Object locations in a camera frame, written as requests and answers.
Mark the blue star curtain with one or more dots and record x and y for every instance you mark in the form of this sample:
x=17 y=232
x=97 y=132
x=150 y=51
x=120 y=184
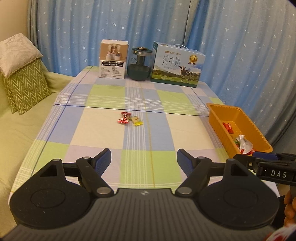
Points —
x=249 y=46

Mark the green zigzag cushion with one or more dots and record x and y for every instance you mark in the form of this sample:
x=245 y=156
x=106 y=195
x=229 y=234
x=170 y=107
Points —
x=26 y=87

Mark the small red candy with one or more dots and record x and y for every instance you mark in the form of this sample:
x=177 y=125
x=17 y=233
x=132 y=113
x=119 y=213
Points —
x=123 y=121

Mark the checked tablecloth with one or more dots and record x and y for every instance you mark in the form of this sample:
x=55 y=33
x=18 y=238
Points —
x=83 y=122

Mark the light green sofa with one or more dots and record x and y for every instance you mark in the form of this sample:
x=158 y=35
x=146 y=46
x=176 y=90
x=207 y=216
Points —
x=17 y=133

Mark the blue milk carton box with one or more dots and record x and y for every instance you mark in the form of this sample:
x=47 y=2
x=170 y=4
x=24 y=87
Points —
x=176 y=65

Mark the dark green glass jar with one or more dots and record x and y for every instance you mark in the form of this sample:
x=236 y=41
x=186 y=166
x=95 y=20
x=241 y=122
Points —
x=139 y=64

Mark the yellow small candy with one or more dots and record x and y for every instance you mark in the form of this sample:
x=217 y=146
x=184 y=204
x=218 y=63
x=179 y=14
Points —
x=136 y=121

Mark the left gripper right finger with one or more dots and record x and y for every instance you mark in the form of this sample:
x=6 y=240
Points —
x=197 y=172

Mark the white beige product box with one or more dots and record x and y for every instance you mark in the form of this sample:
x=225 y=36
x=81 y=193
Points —
x=112 y=58

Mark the beige top cushion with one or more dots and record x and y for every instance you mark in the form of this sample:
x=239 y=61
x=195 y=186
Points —
x=16 y=52

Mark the red brown candy wrapper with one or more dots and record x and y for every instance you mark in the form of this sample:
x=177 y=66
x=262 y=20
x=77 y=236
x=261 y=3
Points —
x=126 y=114

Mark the orange plastic tray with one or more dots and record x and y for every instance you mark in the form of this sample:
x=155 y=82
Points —
x=241 y=124

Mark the silver white foil pouch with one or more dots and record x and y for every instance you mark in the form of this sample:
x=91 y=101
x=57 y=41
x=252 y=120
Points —
x=244 y=143

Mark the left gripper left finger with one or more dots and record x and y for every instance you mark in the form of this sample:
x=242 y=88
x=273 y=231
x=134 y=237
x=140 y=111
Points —
x=91 y=170

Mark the red snack packet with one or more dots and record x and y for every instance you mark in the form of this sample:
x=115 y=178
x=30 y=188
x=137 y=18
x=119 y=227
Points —
x=247 y=151

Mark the person's right hand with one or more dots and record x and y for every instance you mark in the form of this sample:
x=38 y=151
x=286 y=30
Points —
x=290 y=209

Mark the red square candy packet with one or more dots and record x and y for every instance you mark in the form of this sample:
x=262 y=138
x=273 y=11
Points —
x=228 y=128

